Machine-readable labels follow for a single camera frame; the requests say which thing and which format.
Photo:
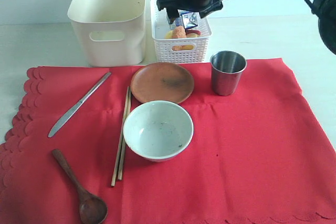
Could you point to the dark wooden spoon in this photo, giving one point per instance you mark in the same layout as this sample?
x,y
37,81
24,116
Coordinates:
x,y
92,209

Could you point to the cream plastic storage bin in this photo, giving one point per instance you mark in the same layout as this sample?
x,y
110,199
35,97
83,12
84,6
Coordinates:
x,y
110,32

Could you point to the red sausage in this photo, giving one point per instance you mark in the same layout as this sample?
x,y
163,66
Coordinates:
x,y
193,31

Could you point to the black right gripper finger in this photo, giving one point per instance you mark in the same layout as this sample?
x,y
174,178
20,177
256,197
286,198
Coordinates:
x,y
210,10
172,15

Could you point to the brown round plate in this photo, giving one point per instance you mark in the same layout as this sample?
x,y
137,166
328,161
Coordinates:
x,y
162,81

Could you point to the stainless steel cup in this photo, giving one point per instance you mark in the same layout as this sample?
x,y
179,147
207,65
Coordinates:
x,y
226,70

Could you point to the wooden chopstick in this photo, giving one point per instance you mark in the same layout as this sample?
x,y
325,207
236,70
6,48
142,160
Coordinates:
x,y
116,164
124,143

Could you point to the yellow cheese wedge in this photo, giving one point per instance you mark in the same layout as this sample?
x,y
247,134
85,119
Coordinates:
x,y
187,47

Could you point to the brown egg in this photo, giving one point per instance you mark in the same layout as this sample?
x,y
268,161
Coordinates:
x,y
192,35

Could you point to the metal butter knife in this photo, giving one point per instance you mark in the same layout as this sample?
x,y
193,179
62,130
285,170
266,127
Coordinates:
x,y
69,113

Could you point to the white perforated plastic basket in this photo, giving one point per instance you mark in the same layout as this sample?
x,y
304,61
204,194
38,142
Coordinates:
x,y
163,47

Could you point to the right wooden chopstick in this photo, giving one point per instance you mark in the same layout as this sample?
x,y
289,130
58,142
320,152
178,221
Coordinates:
x,y
124,143

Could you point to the red scalloped tablecloth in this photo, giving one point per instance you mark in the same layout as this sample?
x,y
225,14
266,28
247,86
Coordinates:
x,y
257,156

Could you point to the pale green bowl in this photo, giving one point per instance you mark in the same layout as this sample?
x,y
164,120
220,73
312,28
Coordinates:
x,y
159,130

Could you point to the fried chicken nugget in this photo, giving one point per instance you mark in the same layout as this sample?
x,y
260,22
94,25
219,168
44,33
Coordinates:
x,y
178,33

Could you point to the blue white milk carton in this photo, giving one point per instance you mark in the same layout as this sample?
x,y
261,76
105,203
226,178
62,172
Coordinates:
x,y
186,19

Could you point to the left wooden chopstick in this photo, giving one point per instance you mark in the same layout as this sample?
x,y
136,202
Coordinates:
x,y
116,164

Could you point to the yellow lemon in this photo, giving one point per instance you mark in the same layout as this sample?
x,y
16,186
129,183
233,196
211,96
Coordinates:
x,y
169,35

